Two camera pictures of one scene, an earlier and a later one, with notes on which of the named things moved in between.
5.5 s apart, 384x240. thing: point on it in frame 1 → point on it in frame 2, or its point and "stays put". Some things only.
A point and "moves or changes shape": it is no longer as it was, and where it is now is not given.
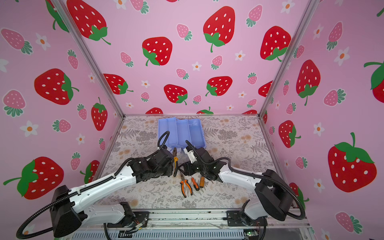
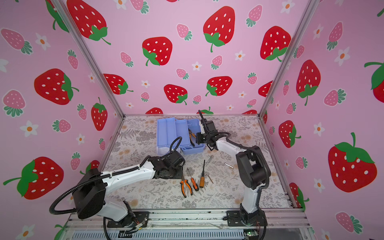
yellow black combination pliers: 176,159 moves or changes shape
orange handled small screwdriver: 195,184 stays put
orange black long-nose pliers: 183,180 stays put
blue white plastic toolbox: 181,130 stays put
